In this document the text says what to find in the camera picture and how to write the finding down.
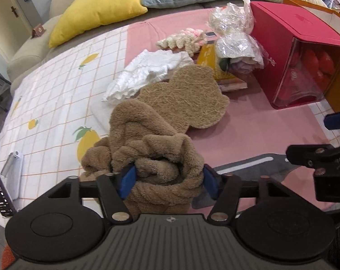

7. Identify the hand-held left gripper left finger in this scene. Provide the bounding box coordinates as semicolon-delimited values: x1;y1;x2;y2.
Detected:
48;164;138;224

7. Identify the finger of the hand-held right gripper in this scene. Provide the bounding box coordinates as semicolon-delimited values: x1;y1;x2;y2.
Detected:
286;144;340;172
324;111;340;130

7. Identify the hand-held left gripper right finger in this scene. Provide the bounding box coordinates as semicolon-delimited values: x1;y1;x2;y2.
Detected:
202;164;293;223

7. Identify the brown fluffy towel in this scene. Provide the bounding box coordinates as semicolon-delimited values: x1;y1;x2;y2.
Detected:
80;101;206;222

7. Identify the pink and white crochet hat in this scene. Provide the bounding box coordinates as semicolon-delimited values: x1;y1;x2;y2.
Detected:
156;28;213;53

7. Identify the orange paper bag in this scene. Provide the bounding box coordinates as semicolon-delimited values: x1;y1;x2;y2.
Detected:
283;0;340;142

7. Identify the pink printed cloth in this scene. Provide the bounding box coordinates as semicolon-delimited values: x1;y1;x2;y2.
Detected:
126;7;332;211

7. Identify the bear-shaped coir mat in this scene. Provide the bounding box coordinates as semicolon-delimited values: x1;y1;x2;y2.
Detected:
136;65;230;134

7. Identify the brown flat box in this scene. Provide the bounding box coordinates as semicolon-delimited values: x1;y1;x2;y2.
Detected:
219;78;248;92

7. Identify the red box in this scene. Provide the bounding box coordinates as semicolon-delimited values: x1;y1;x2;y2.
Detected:
250;1;340;110

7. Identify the white handheld device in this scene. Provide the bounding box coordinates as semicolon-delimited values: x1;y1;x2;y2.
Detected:
0;152;25;200

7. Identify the white ruffled cloth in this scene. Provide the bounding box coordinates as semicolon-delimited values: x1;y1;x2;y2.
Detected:
102;49;194;103

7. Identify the lemon print grid blanket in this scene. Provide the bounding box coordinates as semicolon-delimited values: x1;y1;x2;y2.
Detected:
0;25;340;225

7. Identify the clear bag with pink flower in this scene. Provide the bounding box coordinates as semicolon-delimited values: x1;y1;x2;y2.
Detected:
215;32;265;74

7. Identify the yellow packet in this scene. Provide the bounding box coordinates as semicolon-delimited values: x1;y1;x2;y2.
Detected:
197;42;238;81

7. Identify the clear bag with cream plush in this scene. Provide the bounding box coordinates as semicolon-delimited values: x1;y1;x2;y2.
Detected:
209;0;256;38

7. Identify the beige sofa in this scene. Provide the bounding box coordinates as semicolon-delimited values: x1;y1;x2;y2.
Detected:
7;0;340;96

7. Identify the yellow pillow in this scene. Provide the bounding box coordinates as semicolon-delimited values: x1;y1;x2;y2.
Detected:
48;0;148;48

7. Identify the cream door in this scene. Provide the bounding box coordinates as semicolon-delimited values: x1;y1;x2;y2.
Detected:
0;0;42;62

